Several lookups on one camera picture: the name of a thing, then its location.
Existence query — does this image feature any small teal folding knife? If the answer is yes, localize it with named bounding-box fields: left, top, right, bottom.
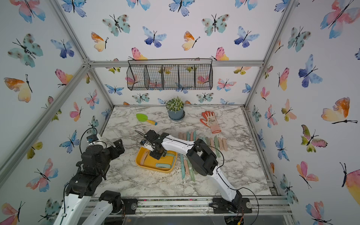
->
left=156, top=164, right=172, bottom=169

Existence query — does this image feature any brownish pink folding knife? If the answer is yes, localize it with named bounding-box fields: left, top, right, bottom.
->
left=184, top=160, right=189, bottom=175

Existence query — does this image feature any green ceramic knife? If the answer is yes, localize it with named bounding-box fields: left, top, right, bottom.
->
left=214, top=136, right=221, bottom=158
left=187, top=160, right=196, bottom=182

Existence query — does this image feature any dark grey folding knife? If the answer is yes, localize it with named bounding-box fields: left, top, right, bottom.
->
left=205, top=137, right=211, bottom=147

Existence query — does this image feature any pink folding knife top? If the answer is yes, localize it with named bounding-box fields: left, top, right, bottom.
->
left=210, top=138, right=216, bottom=151

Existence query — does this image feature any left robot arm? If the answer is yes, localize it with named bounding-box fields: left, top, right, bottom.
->
left=54, top=139, right=125, bottom=225

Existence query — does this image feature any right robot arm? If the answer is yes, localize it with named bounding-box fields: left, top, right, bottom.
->
left=141, top=130, right=252, bottom=214

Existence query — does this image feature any yellow storage box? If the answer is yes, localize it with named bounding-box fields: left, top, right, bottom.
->
left=136, top=147, right=178, bottom=173

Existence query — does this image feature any green yellow toy trowel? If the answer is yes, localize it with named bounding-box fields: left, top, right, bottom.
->
left=136, top=113, right=157, bottom=126

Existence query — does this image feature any potted green plant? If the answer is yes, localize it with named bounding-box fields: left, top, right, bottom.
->
left=166, top=97, right=185, bottom=121

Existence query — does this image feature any red white garden glove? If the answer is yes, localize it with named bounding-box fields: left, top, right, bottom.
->
left=200, top=111, right=221, bottom=134

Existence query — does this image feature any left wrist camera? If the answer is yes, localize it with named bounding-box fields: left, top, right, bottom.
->
left=86, top=134, right=99, bottom=145

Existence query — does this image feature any black wire wall basket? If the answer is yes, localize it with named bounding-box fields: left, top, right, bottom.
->
left=126, top=58, right=213, bottom=92

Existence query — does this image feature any aluminium front rail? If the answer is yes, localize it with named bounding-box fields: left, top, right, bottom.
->
left=56, top=196, right=293, bottom=217

